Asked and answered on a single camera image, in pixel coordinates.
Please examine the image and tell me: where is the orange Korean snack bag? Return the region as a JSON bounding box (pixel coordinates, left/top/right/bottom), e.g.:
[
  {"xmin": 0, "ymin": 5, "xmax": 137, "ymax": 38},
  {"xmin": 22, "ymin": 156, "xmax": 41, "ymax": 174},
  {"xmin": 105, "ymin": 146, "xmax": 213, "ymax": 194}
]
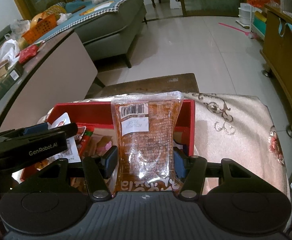
[{"xmin": 111, "ymin": 91, "xmax": 183, "ymax": 192}]

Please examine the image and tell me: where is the red jujube snack packet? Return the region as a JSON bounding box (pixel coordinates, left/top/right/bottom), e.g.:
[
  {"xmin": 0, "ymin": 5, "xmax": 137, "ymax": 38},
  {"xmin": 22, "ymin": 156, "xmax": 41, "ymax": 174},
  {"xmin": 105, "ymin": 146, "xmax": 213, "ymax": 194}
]
[{"xmin": 75, "ymin": 126, "xmax": 95, "ymax": 159}]

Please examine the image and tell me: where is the white nutrition label packet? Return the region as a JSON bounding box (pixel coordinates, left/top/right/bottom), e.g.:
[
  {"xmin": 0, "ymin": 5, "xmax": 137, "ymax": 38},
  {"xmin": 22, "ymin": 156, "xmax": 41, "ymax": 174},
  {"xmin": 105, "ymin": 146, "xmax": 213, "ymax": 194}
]
[{"xmin": 46, "ymin": 112, "xmax": 82, "ymax": 164}]

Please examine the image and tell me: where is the red cardboard box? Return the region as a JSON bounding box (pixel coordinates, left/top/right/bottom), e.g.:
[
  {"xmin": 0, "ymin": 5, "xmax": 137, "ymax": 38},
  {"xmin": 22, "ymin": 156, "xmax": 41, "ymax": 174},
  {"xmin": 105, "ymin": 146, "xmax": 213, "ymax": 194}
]
[{"xmin": 20, "ymin": 99, "xmax": 196, "ymax": 188}]

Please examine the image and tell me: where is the dark green long box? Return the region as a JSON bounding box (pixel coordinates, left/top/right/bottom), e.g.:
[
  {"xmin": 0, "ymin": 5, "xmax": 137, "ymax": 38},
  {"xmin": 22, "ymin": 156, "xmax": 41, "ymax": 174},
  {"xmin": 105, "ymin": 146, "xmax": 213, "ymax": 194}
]
[{"xmin": 0, "ymin": 62, "xmax": 24, "ymax": 100}]

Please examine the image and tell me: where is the dark wooden stool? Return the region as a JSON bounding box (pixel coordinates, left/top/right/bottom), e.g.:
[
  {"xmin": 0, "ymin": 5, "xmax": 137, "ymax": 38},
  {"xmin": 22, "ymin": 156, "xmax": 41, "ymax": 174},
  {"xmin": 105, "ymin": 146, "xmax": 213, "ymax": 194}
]
[{"xmin": 85, "ymin": 73, "xmax": 199, "ymax": 99}]

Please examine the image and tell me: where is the red packet on counter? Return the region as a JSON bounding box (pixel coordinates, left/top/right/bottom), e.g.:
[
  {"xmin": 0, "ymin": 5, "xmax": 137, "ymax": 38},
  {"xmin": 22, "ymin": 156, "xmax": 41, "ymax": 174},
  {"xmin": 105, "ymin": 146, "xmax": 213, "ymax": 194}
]
[{"xmin": 18, "ymin": 43, "xmax": 42, "ymax": 64}]

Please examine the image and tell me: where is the white plastic bag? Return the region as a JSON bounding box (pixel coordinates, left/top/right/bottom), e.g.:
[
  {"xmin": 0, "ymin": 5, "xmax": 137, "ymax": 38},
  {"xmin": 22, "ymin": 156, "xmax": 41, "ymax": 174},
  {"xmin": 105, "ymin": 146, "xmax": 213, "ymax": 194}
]
[{"xmin": 0, "ymin": 39, "xmax": 20, "ymax": 67}]

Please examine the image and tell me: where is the orange plastic basket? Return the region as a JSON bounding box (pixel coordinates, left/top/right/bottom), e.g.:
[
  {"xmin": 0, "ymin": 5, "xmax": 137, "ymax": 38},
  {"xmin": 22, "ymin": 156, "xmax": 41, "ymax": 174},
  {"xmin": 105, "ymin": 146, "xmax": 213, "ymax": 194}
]
[{"xmin": 22, "ymin": 14, "xmax": 57, "ymax": 44}]

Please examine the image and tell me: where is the grey sofa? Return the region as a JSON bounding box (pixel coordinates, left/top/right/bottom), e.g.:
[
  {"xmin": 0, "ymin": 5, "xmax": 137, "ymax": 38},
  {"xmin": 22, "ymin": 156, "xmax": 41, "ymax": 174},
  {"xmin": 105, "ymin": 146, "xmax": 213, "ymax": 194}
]
[{"xmin": 0, "ymin": 0, "xmax": 148, "ymax": 68}]

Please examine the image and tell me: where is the pink fly swatter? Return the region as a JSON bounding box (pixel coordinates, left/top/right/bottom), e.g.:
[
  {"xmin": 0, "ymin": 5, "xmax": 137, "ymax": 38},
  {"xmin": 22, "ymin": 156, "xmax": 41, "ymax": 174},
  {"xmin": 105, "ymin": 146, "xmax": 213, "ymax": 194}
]
[{"xmin": 218, "ymin": 22, "xmax": 254, "ymax": 39}]

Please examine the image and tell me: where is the wooden cabinet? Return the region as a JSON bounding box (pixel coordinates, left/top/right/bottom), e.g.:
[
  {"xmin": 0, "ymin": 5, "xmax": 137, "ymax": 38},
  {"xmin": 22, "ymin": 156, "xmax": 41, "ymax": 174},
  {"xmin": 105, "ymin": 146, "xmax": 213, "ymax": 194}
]
[{"xmin": 260, "ymin": 5, "xmax": 292, "ymax": 137}]

